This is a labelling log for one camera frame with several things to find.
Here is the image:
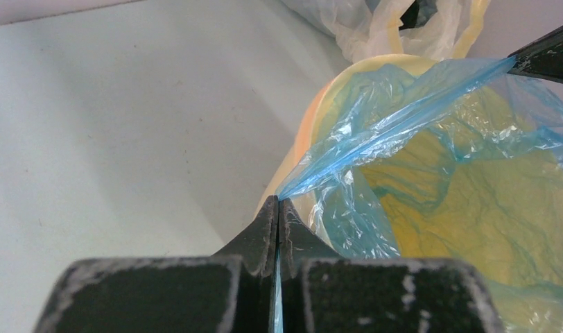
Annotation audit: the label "translucent yellowish plastic bag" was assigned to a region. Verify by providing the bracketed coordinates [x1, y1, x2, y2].
[284, 0, 490, 63]

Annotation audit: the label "blue plastic trash bag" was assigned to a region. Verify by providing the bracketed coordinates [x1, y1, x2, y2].
[274, 55, 563, 333]

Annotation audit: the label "dark items inside bag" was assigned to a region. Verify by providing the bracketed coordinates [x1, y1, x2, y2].
[399, 0, 438, 31]

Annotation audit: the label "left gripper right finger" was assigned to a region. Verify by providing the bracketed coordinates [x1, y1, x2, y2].
[278, 199, 504, 332]

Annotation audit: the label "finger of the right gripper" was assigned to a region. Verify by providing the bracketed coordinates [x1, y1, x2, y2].
[509, 25, 563, 84]

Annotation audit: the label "yellow cartoon trash bin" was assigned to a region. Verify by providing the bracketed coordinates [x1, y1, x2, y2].
[254, 53, 563, 333]

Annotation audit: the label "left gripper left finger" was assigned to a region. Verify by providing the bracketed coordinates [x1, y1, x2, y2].
[35, 196, 279, 332]

